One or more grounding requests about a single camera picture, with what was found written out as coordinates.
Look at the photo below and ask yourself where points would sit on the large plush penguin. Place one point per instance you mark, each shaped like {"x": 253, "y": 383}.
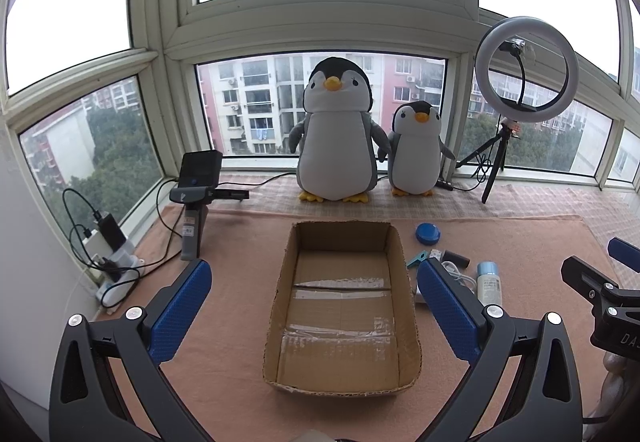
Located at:
{"x": 335, "y": 142}

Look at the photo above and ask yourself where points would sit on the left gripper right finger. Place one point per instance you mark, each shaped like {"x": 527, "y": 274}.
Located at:
{"x": 543, "y": 402}

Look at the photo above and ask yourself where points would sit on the cardboard box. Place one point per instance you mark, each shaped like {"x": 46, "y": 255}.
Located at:
{"x": 343, "y": 320}

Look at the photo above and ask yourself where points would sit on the black handheld gripper on stand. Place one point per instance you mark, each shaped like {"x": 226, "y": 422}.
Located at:
{"x": 197, "y": 187}

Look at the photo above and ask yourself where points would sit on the white lotion bottle blue cap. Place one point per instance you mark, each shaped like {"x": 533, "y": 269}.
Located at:
{"x": 488, "y": 284}

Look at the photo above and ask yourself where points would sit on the checkered beige cloth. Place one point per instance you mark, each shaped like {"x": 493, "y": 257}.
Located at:
{"x": 450, "y": 202}

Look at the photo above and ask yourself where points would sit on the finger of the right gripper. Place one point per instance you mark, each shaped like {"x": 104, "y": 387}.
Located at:
{"x": 598, "y": 289}
{"x": 625, "y": 253}

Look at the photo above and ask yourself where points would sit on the pink table blanket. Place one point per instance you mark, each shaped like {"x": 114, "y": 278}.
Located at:
{"x": 217, "y": 370}

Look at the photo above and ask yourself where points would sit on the small plush penguin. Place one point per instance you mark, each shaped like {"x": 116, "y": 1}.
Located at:
{"x": 414, "y": 164}

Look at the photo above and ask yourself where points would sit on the black tripod stand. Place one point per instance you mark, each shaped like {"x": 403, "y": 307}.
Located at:
{"x": 490, "y": 156}

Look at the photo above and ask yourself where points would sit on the black power adapter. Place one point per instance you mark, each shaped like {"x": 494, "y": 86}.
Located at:
{"x": 109, "y": 228}

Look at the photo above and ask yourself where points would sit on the black cylinder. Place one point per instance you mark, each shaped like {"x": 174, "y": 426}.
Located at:
{"x": 459, "y": 261}

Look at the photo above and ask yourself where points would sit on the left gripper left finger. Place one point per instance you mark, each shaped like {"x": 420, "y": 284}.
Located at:
{"x": 85, "y": 401}

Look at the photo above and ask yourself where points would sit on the teal clothespin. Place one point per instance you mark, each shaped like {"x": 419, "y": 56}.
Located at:
{"x": 414, "y": 263}

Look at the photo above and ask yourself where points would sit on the black inline cable remote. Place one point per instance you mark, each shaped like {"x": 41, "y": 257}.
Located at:
{"x": 444, "y": 185}

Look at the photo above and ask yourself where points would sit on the blue round tin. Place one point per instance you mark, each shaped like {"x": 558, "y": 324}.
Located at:
{"x": 427, "y": 233}

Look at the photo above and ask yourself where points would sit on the white power strip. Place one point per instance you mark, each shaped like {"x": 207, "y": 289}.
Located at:
{"x": 118, "y": 270}

